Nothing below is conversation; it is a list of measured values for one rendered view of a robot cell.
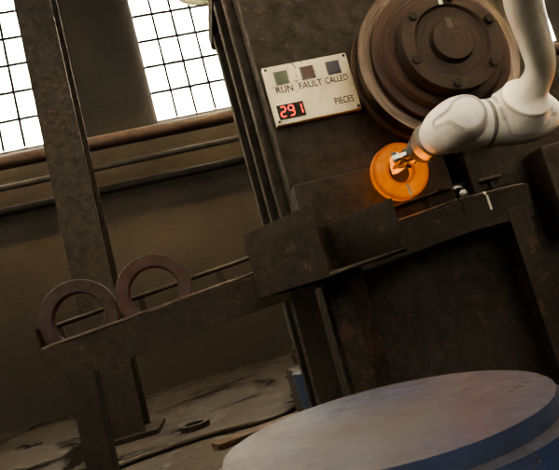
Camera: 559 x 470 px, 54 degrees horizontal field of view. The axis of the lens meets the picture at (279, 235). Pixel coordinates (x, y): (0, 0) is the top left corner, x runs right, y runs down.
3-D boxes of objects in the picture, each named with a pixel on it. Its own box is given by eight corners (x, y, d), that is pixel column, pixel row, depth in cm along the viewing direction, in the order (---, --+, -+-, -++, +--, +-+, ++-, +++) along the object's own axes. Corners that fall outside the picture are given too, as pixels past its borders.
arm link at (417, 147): (462, 150, 122) (450, 158, 128) (450, 112, 123) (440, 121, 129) (425, 159, 121) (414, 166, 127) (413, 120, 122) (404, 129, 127)
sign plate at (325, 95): (276, 128, 158) (260, 71, 161) (359, 110, 162) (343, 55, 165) (277, 125, 156) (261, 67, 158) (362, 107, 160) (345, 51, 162)
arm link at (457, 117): (420, 161, 120) (475, 155, 122) (451, 140, 105) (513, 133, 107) (412, 115, 122) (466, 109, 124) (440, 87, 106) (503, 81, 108)
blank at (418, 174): (360, 156, 148) (364, 153, 145) (411, 138, 151) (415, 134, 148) (383, 209, 147) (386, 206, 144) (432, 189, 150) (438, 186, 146)
